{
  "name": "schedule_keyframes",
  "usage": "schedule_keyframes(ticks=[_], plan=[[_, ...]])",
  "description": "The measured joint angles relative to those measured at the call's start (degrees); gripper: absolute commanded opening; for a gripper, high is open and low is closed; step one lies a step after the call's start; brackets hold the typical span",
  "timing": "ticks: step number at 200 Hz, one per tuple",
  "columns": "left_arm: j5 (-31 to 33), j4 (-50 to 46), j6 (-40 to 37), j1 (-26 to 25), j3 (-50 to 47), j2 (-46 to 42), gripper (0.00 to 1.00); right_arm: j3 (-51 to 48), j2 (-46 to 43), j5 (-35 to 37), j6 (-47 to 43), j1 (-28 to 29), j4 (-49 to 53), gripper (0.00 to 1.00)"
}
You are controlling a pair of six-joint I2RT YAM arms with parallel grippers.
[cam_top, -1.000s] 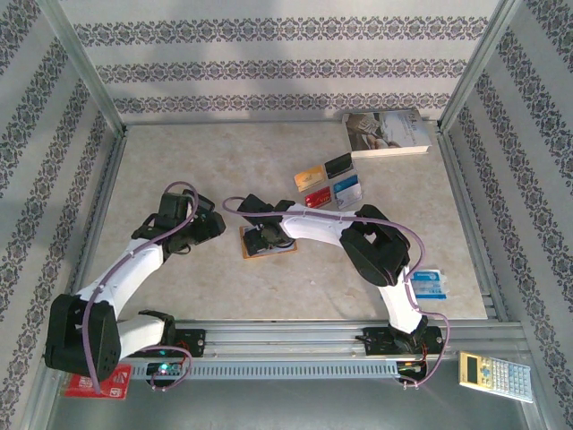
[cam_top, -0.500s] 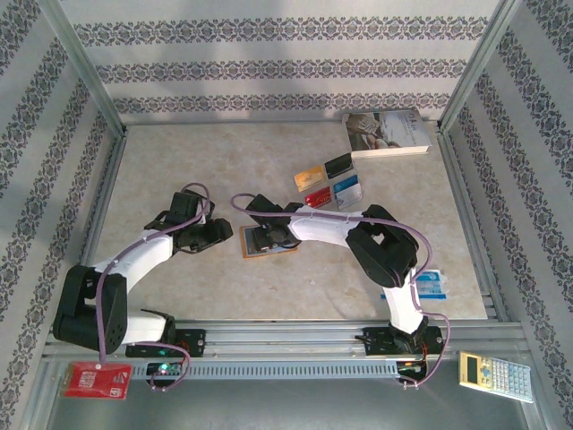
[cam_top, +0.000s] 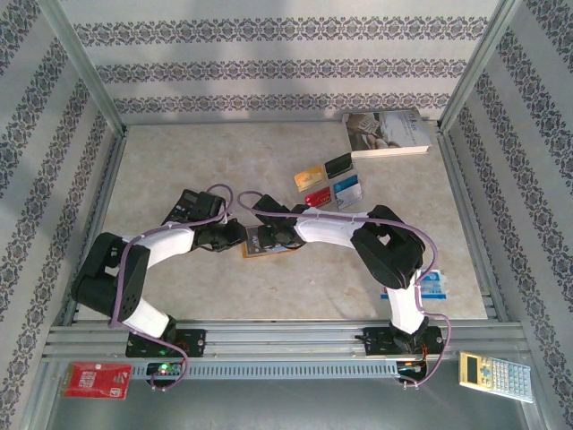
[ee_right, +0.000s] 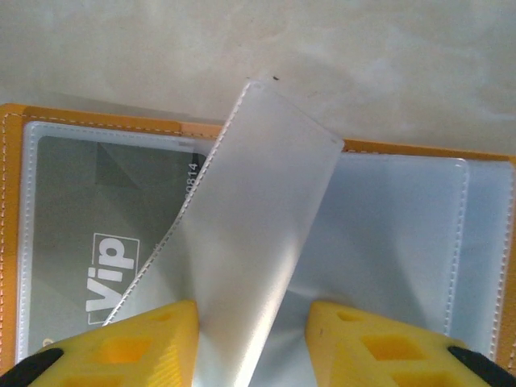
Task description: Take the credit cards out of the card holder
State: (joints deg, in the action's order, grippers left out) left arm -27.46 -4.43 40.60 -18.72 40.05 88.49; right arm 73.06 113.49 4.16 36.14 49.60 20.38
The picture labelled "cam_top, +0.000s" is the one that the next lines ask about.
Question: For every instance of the dark credit card white print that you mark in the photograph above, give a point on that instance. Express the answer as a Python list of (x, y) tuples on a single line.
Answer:
[(253, 241)]

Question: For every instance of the tan leather card holder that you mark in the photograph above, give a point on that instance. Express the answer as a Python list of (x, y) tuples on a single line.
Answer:
[(273, 254)]

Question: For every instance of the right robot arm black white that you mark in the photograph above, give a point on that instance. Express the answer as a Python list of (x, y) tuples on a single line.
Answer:
[(385, 251)]

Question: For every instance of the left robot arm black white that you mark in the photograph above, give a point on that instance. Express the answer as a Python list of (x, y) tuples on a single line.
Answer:
[(107, 277)]

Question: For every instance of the red credit card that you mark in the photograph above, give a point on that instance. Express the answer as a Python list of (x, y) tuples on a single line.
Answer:
[(318, 197)]

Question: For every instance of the gold credit card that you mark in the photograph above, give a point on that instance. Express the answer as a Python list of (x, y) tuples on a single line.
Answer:
[(310, 178)]

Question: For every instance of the clear acrylic card stand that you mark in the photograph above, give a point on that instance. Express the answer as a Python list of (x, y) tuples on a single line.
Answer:
[(351, 203)]

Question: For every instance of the blue white credit card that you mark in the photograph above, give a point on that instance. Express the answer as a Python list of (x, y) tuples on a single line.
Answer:
[(347, 187)]

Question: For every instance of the black credit card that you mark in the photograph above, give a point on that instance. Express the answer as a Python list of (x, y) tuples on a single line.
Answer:
[(339, 165)]

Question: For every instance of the blue and white card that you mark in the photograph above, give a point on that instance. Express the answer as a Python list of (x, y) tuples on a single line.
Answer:
[(436, 284)]

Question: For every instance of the black calculator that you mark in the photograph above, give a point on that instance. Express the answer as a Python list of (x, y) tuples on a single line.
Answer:
[(179, 208)]

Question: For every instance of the small controller circuit board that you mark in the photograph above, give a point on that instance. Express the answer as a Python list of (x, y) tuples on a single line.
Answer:
[(409, 368), (165, 368)]

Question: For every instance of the white paperback book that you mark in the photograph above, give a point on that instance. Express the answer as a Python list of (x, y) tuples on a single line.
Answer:
[(385, 130)]

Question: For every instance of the red flat packet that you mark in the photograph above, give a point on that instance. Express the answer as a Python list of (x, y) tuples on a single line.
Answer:
[(96, 380)]

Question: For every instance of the beige scientific calculator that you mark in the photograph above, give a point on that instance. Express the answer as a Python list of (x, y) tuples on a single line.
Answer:
[(492, 376)]

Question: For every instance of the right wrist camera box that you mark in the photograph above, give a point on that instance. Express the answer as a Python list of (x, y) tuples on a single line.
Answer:
[(271, 206)]

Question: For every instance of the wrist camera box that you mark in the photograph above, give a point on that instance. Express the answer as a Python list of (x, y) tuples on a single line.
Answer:
[(271, 206), (209, 205)]

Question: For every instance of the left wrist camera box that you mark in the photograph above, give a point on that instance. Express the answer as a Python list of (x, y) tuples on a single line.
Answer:
[(209, 205)]

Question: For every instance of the aluminium mounting rail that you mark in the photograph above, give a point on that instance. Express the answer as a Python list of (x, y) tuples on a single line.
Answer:
[(286, 336)]

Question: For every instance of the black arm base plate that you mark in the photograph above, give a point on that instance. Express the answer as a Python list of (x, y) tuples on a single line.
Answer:
[(378, 342), (194, 342)]

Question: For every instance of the aluminium side rail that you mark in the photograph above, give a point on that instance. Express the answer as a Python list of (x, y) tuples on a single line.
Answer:
[(107, 179), (456, 179)]

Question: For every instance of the aluminium frame post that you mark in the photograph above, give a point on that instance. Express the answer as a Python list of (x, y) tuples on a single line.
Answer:
[(87, 71), (478, 67)]

